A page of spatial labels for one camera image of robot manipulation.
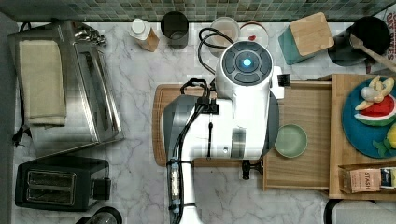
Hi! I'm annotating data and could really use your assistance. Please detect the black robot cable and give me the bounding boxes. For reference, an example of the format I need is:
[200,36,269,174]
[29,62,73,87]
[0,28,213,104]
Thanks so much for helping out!
[197,27,235,76]

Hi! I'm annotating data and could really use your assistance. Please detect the stainless toaster oven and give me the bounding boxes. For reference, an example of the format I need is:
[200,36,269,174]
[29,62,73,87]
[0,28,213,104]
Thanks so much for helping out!
[7,21,122,157]

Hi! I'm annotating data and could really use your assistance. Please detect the green ceramic bowl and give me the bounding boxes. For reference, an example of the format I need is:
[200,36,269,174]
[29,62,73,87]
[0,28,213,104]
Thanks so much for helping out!
[275,124,307,159]

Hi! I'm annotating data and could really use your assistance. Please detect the tea bag box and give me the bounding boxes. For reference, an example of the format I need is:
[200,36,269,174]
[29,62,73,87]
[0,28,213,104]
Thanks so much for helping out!
[339,166,396,194]

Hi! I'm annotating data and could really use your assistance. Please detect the teal box with wooden lid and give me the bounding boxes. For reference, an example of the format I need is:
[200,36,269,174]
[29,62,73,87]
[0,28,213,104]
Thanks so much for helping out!
[278,12,334,65]

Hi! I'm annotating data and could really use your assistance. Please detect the white capped bottle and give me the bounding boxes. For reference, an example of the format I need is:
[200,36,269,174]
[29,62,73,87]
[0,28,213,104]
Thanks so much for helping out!
[129,19,160,52]

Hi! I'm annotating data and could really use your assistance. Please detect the dark cylindrical cup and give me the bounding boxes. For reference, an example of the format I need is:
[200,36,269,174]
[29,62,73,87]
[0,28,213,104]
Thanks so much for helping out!
[161,11,189,49]

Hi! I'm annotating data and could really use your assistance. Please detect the plush peeled banana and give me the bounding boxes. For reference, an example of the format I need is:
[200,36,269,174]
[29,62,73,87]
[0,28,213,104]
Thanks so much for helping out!
[355,76,395,111]

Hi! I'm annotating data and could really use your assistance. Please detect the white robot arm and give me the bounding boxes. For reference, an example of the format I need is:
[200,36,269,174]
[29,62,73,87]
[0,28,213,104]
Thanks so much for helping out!
[162,41,279,224]

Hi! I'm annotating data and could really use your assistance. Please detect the clear plastic snack container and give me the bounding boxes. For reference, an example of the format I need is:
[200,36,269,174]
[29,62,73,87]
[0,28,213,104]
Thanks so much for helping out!
[207,17,240,58]

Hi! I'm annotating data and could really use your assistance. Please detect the wooden drawer with black handle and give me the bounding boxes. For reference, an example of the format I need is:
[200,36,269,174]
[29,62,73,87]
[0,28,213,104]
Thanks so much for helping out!
[259,81,332,190]

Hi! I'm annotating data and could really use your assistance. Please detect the black two-slot toaster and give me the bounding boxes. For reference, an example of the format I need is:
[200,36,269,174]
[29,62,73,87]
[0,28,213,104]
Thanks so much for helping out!
[15,156,111,212]

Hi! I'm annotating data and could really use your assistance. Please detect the blue round plate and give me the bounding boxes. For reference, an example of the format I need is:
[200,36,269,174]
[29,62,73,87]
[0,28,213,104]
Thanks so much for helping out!
[341,78,395,159]

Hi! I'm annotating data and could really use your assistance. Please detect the black round appliance lid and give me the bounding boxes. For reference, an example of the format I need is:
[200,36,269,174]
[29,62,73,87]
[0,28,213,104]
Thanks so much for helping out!
[75,206,122,224]

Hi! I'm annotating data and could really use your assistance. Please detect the black pot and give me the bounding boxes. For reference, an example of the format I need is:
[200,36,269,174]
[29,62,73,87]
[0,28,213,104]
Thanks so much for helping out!
[328,17,390,66]

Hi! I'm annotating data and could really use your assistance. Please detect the wooden drawer cabinet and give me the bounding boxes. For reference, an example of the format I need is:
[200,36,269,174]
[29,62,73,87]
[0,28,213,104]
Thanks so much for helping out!
[322,74,395,201]

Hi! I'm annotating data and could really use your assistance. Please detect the plush watermelon slice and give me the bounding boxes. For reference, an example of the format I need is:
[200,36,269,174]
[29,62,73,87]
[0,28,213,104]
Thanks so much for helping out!
[355,95,395,127]

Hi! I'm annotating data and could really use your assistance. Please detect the white bowl with red rim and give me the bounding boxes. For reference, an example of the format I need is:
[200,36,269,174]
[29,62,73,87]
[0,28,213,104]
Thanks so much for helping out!
[239,21,269,48]

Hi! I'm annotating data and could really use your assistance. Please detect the beige folded towel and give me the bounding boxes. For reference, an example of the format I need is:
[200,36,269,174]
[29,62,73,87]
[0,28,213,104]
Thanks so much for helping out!
[19,40,66,126]

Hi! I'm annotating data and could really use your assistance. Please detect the plush green and yellow fruit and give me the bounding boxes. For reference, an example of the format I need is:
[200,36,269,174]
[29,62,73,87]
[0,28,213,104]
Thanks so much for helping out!
[373,123,396,158]

